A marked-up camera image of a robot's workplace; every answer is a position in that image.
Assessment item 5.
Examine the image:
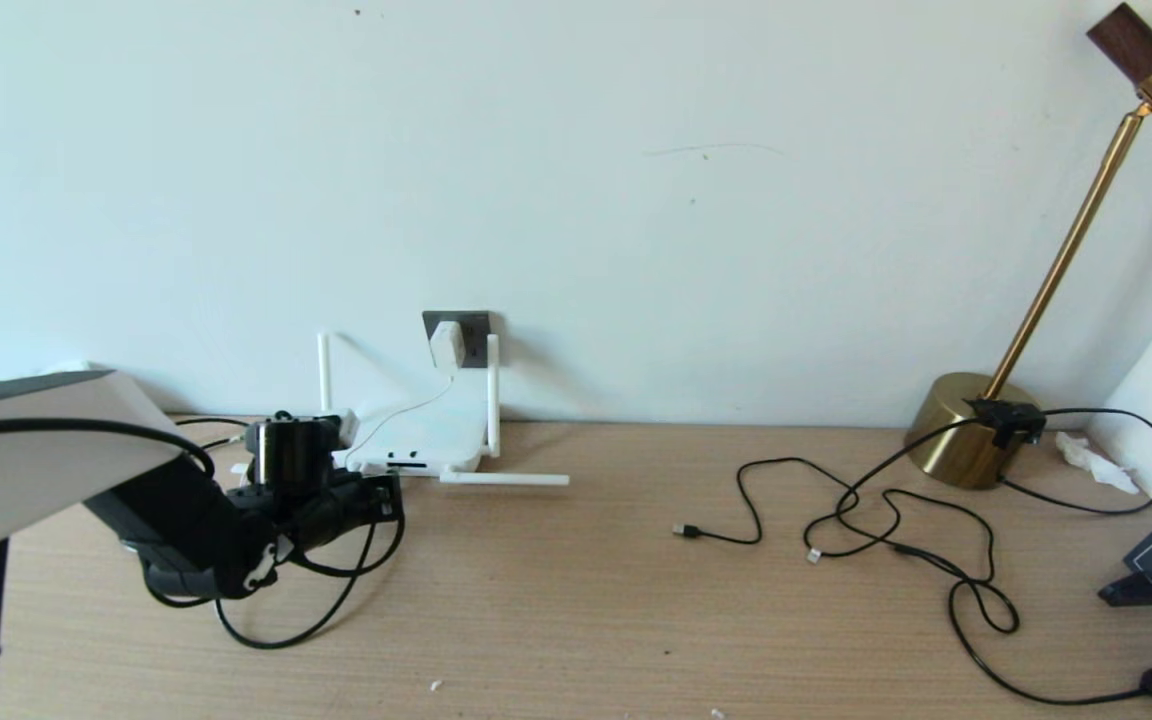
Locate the white adapter cord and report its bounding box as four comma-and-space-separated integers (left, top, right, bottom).
231, 368, 457, 479

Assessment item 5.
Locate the black ethernet cable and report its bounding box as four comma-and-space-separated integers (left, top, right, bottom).
136, 415, 407, 651

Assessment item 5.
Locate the white power adapter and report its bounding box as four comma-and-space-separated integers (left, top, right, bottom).
430, 320, 467, 369

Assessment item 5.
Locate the white router with antennas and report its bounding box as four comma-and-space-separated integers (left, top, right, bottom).
314, 332, 570, 488

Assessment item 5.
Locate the gold desk lamp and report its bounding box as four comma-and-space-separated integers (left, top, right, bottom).
904, 2, 1152, 491

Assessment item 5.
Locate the black clip on lamp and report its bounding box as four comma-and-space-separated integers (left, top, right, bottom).
966, 397, 1049, 448

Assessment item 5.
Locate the crumpled white tissue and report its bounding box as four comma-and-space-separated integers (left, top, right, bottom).
1056, 430, 1142, 496

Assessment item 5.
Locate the black stand clip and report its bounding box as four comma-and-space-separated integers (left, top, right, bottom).
1099, 575, 1152, 608

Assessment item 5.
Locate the grey wall socket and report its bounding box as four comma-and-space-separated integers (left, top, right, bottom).
423, 310, 492, 369

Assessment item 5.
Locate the black USB cable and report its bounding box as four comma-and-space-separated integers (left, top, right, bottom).
674, 457, 1024, 636

